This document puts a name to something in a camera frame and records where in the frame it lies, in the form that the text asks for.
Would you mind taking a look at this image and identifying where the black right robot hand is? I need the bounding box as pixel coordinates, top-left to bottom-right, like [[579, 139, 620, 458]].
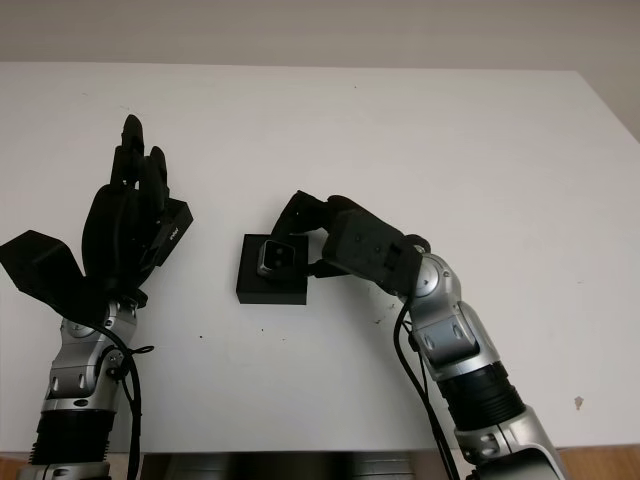
[[269, 189, 370, 279]]

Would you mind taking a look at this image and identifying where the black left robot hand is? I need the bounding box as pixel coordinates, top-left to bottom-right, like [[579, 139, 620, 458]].
[[82, 113, 174, 304]]

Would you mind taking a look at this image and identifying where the black printed box lid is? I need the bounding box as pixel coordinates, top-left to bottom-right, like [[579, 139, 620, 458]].
[[148, 198, 196, 269]]

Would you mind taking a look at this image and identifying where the dark grey robot torso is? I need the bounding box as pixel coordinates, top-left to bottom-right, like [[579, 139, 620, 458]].
[[142, 451, 417, 480]]

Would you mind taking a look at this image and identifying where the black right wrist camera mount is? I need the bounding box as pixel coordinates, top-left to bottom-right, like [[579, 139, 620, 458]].
[[321, 209, 430, 297]]

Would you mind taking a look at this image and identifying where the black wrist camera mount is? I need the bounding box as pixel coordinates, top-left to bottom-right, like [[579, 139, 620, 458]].
[[0, 229, 110, 327], [321, 209, 430, 297]]

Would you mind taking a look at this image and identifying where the black camera box base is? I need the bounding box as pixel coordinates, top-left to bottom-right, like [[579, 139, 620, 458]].
[[234, 233, 310, 307]]

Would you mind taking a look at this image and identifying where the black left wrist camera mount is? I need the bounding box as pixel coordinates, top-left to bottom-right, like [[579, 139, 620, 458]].
[[0, 229, 110, 327]]

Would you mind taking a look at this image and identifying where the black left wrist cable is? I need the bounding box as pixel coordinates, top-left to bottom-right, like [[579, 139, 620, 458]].
[[87, 324, 156, 480]]

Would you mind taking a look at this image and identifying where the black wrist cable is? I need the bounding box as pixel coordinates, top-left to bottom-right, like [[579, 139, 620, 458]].
[[87, 324, 156, 480], [393, 298, 462, 480]]

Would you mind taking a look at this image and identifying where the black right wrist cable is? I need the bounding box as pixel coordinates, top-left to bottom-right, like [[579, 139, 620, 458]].
[[393, 298, 462, 480]]

